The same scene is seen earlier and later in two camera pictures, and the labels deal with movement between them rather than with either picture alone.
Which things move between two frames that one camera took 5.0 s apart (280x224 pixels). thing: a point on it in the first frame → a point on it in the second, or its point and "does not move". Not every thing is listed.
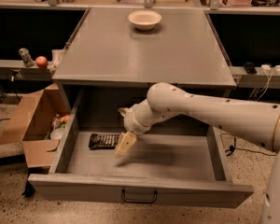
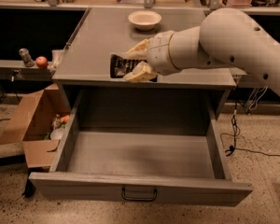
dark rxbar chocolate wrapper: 100,141 → 119,66
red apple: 41,62 does not move
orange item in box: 64,119 does not move
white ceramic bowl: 145,20 does not move
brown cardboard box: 29,129 does not move
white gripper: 131,120 → 159,54
